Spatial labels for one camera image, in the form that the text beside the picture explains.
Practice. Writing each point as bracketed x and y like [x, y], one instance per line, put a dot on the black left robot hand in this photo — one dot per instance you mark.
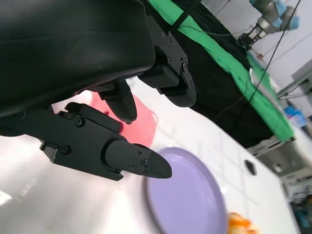
[61, 53]

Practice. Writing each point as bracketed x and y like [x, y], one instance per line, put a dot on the pink plush beaver doll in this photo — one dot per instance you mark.
[143, 126]

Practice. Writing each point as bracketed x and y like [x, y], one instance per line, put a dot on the grey background robot arm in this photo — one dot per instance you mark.
[268, 22]

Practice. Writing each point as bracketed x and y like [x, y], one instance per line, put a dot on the purple plastic plate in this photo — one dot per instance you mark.
[182, 200]

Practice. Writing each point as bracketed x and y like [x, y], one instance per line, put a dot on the black backdrop cloth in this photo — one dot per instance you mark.
[214, 97]

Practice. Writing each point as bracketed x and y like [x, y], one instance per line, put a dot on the green cloth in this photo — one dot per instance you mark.
[268, 102]

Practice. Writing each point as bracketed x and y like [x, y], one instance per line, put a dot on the blue plastic bag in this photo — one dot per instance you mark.
[296, 115]

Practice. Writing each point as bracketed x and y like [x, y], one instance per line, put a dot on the orange and white bread toy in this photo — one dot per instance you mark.
[241, 223]

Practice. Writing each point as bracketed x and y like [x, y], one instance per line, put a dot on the aluminium frame profile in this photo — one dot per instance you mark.
[292, 85]

